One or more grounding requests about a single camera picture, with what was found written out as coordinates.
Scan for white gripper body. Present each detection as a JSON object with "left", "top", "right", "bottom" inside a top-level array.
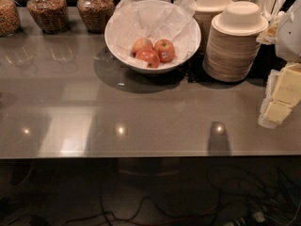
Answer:
[{"left": 276, "top": 0, "right": 301, "bottom": 62}]

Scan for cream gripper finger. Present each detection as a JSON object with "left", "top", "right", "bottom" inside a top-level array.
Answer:
[
  {"left": 272, "top": 62, "right": 301, "bottom": 106},
  {"left": 258, "top": 99, "right": 293, "bottom": 129}
]

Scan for red apple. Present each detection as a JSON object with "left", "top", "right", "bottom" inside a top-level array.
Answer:
[
  {"left": 131, "top": 38, "right": 153, "bottom": 56},
  {"left": 135, "top": 49, "right": 160, "bottom": 69},
  {"left": 154, "top": 39, "right": 175, "bottom": 63}
]

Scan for white ceramic bowl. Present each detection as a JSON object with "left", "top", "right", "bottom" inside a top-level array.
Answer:
[{"left": 103, "top": 0, "right": 202, "bottom": 75}]

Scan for black mesh mat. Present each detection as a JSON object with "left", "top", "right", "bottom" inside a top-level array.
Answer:
[{"left": 186, "top": 45, "right": 286, "bottom": 83}]

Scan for white plastic cutlery bundle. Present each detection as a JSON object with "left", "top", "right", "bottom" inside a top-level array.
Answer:
[{"left": 232, "top": 0, "right": 286, "bottom": 45}]

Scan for front stack paper bowls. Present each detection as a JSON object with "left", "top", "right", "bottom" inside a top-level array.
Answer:
[{"left": 202, "top": 1, "right": 268, "bottom": 83}]

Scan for stack paper bowls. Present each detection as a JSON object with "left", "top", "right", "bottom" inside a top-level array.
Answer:
[
  {"left": 194, "top": 0, "right": 230, "bottom": 53},
  {"left": 202, "top": 1, "right": 268, "bottom": 83}
]

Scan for back stack paper bowls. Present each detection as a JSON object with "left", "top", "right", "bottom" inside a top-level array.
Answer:
[{"left": 194, "top": 0, "right": 230, "bottom": 53}]

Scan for white tissue paper liner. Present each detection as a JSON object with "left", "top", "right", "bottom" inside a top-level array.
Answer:
[{"left": 110, "top": 0, "right": 199, "bottom": 68}]

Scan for right glass cereal jar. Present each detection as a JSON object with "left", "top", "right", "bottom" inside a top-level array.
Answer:
[{"left": 77, "top": 0, "right": 115, "bottom": 34}]

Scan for glass cereal jar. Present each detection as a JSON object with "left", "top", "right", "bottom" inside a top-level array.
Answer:
[
  {"left": 77, "top": 0, "right": 115, "bottom": 34},
  {"left": 26, "top": 0, "right": 69, "bottom": 34},
  {"left": 0, "top": 0, "right": 21, "bottom": 37}
]

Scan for middle glass cereal jar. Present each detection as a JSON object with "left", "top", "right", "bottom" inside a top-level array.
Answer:
[{"left": 26, "top": 0, "right": 69, "bottom": 34}]

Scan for left glass cereal jar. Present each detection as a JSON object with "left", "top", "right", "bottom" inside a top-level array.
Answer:
[{"left": 0, "top": 0, "right": 21, "bottom": 37}]

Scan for black floor cables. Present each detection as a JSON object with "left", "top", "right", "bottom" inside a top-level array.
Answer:
[{"left": 62, "top": 163, "right": 301, "bottom": 226}]

